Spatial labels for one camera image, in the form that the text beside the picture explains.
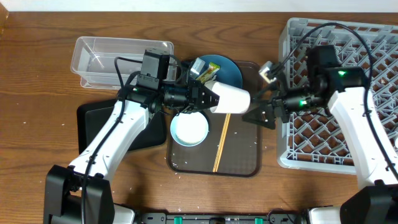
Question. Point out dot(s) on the grey dishwasher rack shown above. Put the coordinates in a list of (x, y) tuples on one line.
[(314, 141)]

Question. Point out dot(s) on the black plastic tray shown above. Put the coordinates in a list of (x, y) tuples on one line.
[(91, 117)]

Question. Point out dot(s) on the wooden chopstick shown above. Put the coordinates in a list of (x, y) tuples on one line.
[(221, 143)]

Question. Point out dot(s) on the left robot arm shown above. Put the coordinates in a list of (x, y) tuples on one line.
[(81, 192)]

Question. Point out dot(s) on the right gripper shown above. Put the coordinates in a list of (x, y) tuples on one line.
[(272, 109)]

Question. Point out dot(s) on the wooden chopstick left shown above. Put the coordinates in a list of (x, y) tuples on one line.
[(221, 143)]

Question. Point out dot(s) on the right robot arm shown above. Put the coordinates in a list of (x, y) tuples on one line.
[(345, 92)]

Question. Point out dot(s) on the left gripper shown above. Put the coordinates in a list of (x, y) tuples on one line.
[(189, 99)]

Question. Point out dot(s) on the yellow green snack wrapper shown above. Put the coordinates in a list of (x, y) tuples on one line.
[(209, 74)]

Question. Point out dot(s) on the light blue bowl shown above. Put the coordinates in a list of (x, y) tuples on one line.
[(189, 129)]

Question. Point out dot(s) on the clear plastic waste bin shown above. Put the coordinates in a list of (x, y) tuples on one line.
[(93, 59)]

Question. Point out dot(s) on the dark blue plate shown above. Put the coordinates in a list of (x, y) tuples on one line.
[(228, 72)]

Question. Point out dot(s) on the white cup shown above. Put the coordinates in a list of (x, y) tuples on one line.
[(232, 100)]

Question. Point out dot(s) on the wooden chopstick right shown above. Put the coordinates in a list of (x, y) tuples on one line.
[(223, 143)]

